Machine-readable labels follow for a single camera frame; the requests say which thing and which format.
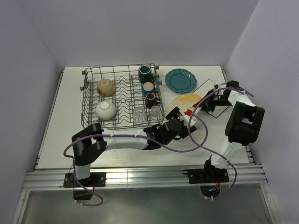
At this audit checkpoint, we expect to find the cream yellow plate leaf motif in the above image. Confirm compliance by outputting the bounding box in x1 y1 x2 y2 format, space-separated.
166 93 202 115

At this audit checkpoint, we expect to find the dark blue mug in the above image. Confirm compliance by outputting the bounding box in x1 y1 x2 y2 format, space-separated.
142 82 156 96

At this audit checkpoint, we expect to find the teal green mug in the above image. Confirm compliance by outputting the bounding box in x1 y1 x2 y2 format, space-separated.
138 65 154 84

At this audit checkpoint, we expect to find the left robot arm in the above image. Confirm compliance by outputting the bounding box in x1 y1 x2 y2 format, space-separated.
71 107 198 186

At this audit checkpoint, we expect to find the cream bowl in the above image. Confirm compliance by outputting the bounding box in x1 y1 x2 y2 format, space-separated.
97 79 116 97

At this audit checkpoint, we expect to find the brown mug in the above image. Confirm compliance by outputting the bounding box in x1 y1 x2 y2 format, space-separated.
145 92 161 109

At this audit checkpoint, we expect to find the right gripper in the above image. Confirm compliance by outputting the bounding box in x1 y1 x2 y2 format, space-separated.
193 89 233 112

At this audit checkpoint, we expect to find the grey wire dish rack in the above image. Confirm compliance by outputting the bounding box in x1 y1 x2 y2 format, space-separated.
80 64 165 130

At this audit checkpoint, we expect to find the teal scalloped plate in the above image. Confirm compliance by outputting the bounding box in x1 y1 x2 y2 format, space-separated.
164 69 197 93

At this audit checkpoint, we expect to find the white square plate black rim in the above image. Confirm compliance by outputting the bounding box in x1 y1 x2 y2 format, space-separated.
192 78 228 118

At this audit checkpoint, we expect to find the clear drinking glass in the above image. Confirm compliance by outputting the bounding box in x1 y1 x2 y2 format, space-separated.
150 105 161 120

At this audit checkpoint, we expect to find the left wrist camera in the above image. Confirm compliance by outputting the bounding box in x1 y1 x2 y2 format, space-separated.
183 109 198 126

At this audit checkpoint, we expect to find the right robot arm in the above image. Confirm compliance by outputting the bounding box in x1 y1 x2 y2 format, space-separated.
200 81 265 182

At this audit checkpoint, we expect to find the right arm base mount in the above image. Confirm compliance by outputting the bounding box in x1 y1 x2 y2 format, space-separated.
182 168 229 198

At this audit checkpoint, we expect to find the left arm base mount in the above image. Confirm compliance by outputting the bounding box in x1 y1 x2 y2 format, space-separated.
63 172 106 201

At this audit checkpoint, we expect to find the white bowl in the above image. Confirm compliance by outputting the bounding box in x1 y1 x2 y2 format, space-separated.
96 101 116 120

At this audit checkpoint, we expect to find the aluminium rail frame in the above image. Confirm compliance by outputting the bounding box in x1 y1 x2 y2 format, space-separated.
13 67 281 224

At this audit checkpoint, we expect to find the clear glass mug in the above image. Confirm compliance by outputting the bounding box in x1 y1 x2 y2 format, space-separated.
132 107 147 124

